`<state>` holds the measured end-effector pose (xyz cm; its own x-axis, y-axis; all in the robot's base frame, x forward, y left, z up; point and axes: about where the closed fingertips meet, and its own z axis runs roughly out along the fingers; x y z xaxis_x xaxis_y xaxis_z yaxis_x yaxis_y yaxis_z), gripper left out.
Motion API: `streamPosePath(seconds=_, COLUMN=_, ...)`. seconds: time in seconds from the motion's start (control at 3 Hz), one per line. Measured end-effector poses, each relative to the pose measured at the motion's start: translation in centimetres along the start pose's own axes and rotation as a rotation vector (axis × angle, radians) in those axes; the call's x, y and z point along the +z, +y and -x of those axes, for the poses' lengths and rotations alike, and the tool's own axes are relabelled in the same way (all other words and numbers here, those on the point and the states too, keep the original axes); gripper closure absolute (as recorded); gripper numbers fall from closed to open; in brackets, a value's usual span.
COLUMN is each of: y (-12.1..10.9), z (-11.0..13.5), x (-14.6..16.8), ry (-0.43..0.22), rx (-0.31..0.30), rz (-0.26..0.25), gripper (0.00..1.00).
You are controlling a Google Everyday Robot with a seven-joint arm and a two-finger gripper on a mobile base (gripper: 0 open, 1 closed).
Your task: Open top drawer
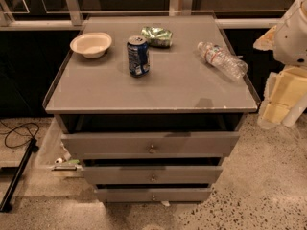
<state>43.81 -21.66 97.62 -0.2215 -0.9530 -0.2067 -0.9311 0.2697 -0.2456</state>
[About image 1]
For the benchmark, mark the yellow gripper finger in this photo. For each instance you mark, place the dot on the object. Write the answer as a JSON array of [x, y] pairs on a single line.
[[271, 114], [266, 41]]

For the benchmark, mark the grey top drawer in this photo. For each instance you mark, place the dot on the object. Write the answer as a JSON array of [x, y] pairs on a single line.
[[137, 145]]

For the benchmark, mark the grey drawer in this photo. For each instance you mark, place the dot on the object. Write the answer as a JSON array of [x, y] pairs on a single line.
[[152, 174], [153, 195], [137, 145]]

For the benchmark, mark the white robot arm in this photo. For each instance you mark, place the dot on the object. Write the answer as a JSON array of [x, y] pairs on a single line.
[[290, 39]]

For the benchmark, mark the grey bottom drawer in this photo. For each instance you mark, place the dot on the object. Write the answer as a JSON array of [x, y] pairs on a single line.
[[153, 195]]

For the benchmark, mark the grey drawer cabinet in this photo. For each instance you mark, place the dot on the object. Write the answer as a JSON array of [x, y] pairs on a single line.
[[180, 93]]

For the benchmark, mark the grey middle drawer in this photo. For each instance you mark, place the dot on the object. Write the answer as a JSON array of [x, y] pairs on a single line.
[[152, 174]]

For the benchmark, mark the clear plastic water bottle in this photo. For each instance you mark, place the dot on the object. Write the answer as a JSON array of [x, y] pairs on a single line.
[[218, 57]]

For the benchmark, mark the green crumpled chip bag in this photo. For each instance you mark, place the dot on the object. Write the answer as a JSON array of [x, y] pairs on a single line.
[[157, 37]]

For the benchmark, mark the blue soda can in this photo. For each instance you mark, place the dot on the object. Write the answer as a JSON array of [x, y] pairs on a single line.
[[138, 55]]

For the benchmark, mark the white paper bowl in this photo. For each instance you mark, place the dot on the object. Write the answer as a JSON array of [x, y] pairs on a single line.
[[91, 45]]

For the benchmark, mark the metal window railing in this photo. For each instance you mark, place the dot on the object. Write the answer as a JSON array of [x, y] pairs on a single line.
[[71, 14]]

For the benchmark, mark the small items beside cabinet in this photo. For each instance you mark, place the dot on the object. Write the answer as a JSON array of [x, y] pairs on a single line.
[[66, 162]]

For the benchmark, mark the black metal floor bar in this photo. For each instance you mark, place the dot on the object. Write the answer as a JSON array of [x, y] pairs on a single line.
[[5, 204]]

